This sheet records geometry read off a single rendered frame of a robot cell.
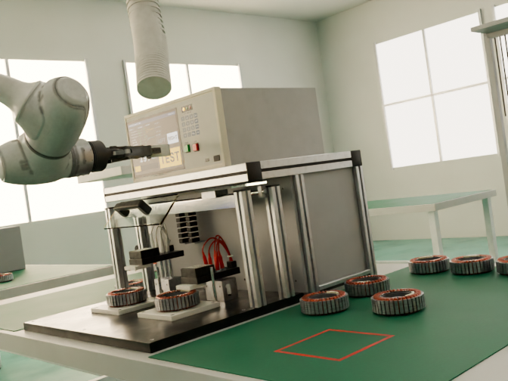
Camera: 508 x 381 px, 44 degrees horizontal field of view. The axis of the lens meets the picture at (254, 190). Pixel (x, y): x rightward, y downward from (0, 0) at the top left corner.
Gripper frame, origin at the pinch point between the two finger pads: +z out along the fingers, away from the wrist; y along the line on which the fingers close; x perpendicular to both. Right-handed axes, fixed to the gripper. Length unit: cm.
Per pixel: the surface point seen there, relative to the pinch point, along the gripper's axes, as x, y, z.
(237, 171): -8.5, 22.0, 6.9
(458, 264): -40, 49, 54
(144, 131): 7.7, -19.1, 9.7
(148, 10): 78, -114, 85
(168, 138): 3.8, -7.8, 9.7
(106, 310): -40.2, -19.3, -10.7
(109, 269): -45, -154, 66
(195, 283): -34.9, 6.3, 1.3
